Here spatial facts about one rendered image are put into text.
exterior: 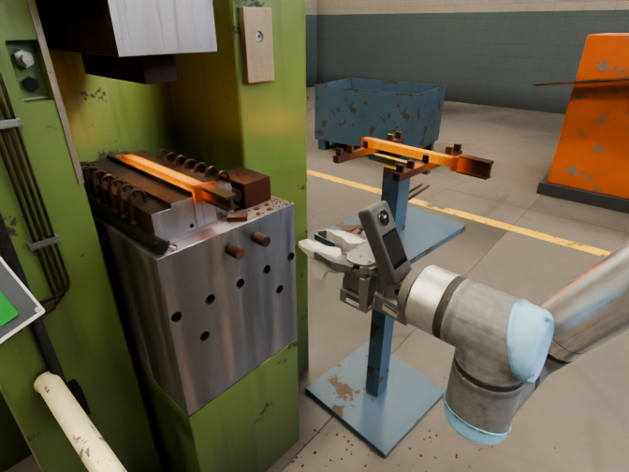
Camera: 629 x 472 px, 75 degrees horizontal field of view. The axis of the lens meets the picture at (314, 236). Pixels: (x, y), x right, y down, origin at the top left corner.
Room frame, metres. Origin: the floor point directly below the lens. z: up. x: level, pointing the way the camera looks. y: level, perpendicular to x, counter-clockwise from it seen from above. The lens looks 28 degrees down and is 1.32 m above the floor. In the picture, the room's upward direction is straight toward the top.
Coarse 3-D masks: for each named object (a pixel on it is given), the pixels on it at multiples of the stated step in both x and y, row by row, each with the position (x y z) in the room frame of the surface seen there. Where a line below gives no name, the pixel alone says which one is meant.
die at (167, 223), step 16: (112, 160) 1.07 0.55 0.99; (160, 160) 1.07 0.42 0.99; (96, 176) 0.97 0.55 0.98; (128, 176) 0.95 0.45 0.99; (144, 176) 0.95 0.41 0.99; (160, 176) 0.92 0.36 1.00; (192, 176) 0.94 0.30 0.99; (208, 176) 0.94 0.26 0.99; (112, 192) 0.87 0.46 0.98; (160, 192) 0.84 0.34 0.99; (176, 192) 0.84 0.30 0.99; (192, 192) 0.81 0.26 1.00; (128, 208) 0.81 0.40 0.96; (144, 208) 0.78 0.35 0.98; (160, 208) 0.78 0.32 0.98; (176, 208) 0.78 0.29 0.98; (192, 208) 0.81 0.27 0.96; (208, 208) 0.84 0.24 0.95; (144, 224) 0.77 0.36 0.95; (160, 224) 0.75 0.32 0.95; (176, 224) 0.78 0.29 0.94
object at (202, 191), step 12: (132, 156) 1.05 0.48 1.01; (144, 168) 0.98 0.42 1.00; (156, 168) 0.96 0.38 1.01; (180, 180) 0.87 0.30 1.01; (192, 180) 0.87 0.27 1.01; (204, 192) 0.82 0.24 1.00; (216, 192) 0.78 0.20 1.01; (228, 192) 0.78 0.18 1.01; (216, 204) 0.78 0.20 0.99; (228, 204) 0.76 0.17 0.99
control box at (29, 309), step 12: (0, 264) 0.47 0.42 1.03; (0, 276) 0.45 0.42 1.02; (12, 276) 0.46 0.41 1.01; (0, 288) 0.44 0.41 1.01; (12, 288) 0.45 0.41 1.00; (24, 288) 0.46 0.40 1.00; (12, 300) 0.44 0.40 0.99; (24, 300) 0.45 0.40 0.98; (36, 300) 0.46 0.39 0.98; (24, 312) 0.44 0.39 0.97; (36, 312) 0.45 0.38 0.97; (12, 324) 0.42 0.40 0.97; (24, 324) 0.43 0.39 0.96; (0, 336) 0.40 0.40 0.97
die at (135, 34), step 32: (64, 0) 0.86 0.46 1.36; (96, 0) 0.77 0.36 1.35; (128, 0) 0.77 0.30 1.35; (160, 0) 0.81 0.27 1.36; (192, 0) 0.86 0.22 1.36; (64, 32) 0.89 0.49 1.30; (96, 32) 0.79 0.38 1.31; (128, 32) 0.76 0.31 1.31; (160, 32) 0.80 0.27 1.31; (192, 32) 0.85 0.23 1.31
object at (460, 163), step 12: (372, 144) 1.22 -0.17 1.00; (384, 144) 1.19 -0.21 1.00; (396, 144) 1.17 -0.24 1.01; (420, 156) 1.10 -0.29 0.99; (432, 156) 1.07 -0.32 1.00; (444, 156) 1.05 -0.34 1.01; (456, 156) 1.03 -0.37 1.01; (468, 156) 1.01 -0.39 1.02; (456, 168) 1.02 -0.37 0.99; (468, 168) 1.01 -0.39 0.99; (480, 168) 0.98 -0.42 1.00
